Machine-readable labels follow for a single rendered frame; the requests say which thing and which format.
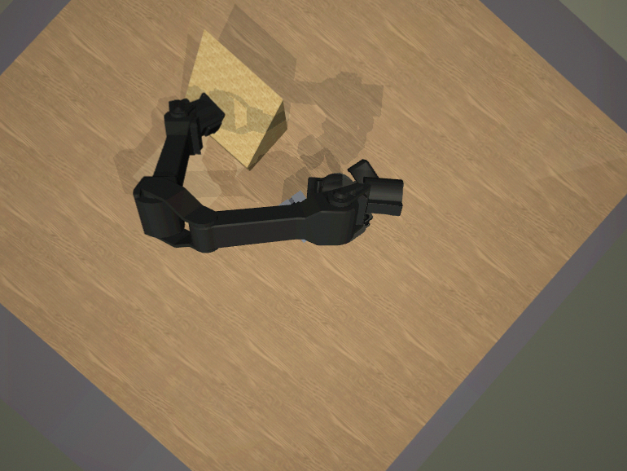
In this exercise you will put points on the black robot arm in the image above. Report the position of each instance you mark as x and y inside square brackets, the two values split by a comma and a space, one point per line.
[335, 212]

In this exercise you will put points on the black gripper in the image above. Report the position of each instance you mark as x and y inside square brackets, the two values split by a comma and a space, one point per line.
[360, 170]

